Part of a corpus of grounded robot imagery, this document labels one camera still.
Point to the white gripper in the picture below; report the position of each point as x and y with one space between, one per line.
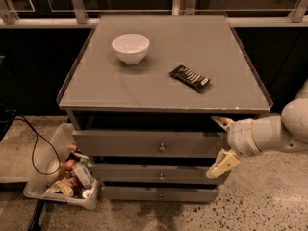
241 138

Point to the grey top drawer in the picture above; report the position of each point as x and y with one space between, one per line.
150 143

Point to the grey drawer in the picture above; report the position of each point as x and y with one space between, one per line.
150 143
155 174
160 194

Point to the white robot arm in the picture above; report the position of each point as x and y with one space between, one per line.
287 132

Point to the grey drawer cabinet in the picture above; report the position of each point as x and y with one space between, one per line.
101 92

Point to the grey bottom drawer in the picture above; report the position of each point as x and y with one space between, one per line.
160 194

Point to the grey middle drawer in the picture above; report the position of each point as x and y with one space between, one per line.
155 174

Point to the black snack bar wrapper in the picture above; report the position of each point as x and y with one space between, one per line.
190 78

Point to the white ceramic bowl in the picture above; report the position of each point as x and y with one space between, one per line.
131 48

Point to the metal window railing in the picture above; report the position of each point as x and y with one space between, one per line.
84 13

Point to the silver drink can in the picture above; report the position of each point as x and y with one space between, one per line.
83 174

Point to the red apple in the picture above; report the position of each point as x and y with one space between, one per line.
68 165

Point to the yellow snack bag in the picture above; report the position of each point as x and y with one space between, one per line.
66 186

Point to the clear plastic bin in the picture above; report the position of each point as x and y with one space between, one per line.
49 161

